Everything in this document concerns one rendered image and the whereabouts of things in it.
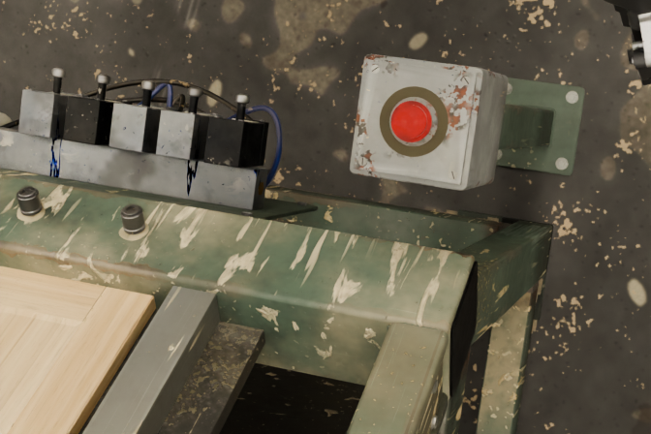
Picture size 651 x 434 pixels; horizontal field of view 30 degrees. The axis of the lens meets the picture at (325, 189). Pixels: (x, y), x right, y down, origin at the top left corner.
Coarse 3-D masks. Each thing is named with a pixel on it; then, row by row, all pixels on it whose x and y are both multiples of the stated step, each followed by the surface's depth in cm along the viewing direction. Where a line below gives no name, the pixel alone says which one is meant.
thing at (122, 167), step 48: (48, 96) 148; (144, 96) 148; (192, 96) 146; (240, 96) 144; (0, 144) 153; (48, 144) 151; (96, 144) 147; (144, 144) 145; (192, 144) 143; (240, 144) 141; (144, 192) 147; (192, 192) 145; (240, 192) 144
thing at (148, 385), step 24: (168, 312) 126; (192, 312) 125; (216, 312) 128; (144, 336) 123; (168, 336) 123; (192, 336) 123; (144, 360) 120; (168, 360) 120; (192, 360) 124; (120, 384) 118; (144, 384) 118; (168, 384) 118; (120, 408) 116; (144, 408) 115; (168, 408) 119; (96, 432) 113; (120, 432) 113; (144, 432) 115
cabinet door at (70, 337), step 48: (0, 288) 133; (48, 288) 133; (96, 288) 132; (0, 336) 128; (48, 336) 127; (96, 336) 126; (0, 384) 122; (48, 384) 121; (96, 384) 121; (0, 432) 117; (48, 432) 116
